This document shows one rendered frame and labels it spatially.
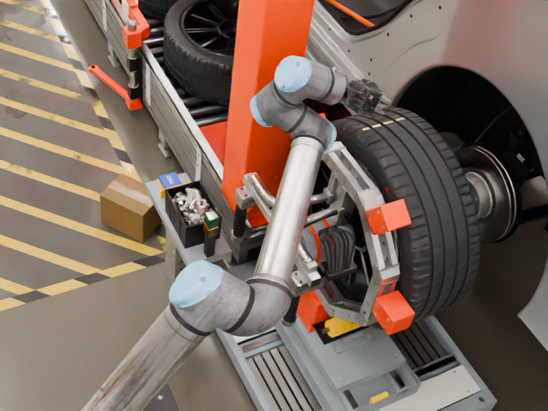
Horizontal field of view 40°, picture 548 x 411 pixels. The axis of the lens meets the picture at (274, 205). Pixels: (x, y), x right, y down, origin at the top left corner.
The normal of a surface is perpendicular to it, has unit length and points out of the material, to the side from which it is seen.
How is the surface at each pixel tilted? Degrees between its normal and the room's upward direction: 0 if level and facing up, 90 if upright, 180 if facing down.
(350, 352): 0
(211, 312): 71
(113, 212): 90
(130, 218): 90
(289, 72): 58
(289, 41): 90
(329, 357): 0
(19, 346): 0
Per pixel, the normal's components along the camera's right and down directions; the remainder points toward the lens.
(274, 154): 0.45, 0.69
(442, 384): 0.11, -0.68
